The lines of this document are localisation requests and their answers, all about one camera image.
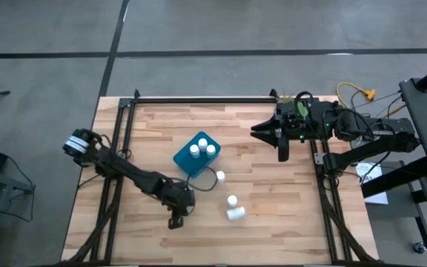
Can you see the white printed paper sheet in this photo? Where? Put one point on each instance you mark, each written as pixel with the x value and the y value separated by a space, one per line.
pixel 378 193

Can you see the black aluminium table frame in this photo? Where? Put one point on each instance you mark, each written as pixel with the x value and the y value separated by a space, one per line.
pixel 217 100

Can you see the black caster wheel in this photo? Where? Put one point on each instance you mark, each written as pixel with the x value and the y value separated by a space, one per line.
pixel 419 247

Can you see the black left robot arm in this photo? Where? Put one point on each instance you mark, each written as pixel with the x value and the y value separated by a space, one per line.
pixel 132 174

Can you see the blue plastic basket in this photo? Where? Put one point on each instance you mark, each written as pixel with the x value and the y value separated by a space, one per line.
pixel 189 165

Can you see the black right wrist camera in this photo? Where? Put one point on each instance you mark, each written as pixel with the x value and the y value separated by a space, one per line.
pixel 283 152

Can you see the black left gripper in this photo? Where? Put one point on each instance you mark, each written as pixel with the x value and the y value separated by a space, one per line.
pixel 181 198

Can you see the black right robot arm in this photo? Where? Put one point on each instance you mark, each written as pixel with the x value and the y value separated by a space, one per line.
pixel 384 128

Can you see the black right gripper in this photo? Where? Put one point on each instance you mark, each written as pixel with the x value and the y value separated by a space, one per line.
pixel 295 124

